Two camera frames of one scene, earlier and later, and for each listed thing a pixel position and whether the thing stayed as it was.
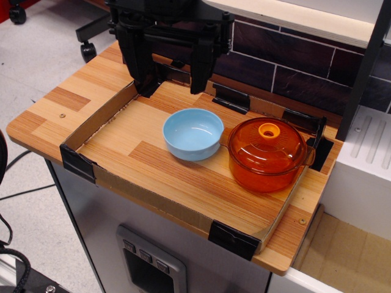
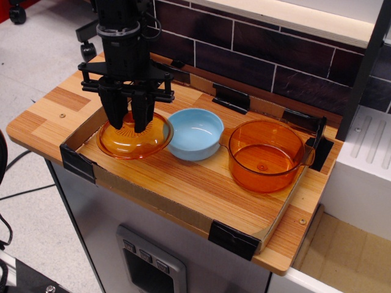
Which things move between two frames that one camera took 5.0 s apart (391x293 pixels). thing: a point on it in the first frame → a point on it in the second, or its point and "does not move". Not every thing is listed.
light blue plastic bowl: x=192 y=134 does not move
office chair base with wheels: x=88 y=50 does not move
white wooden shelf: x=349 y=22 does not move
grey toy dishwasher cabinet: x=129 y=249 does not move
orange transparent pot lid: x=267 y=144 → x=126 y=143
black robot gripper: x=196 y=17 → x=128 y=68
